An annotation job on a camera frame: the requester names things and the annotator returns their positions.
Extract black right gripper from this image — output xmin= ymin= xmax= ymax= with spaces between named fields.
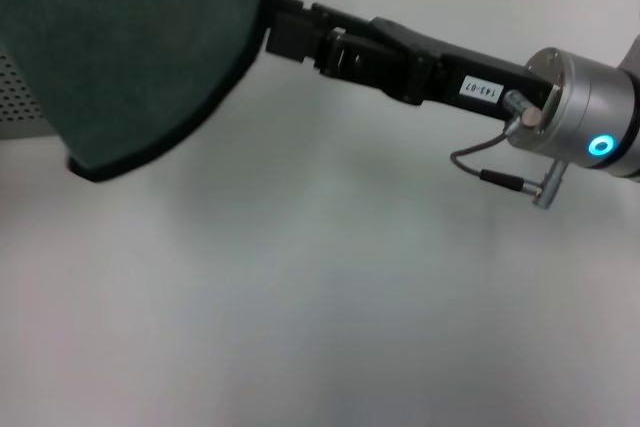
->
xmin=368 ymin=16 xmax=555 ymax=127

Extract dark green towel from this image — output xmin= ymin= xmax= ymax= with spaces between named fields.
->
xmin=0 ymin=0 xmax=288 ymax=184

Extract grey perforated plastic storage box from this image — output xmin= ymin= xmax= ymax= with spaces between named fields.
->
xmin=0 ymin=40 xmax=67 ymax=142

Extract right arm cable with plugs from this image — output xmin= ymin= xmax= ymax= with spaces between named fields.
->
xmin=449 ymin=89 xmax=570 ymax=209

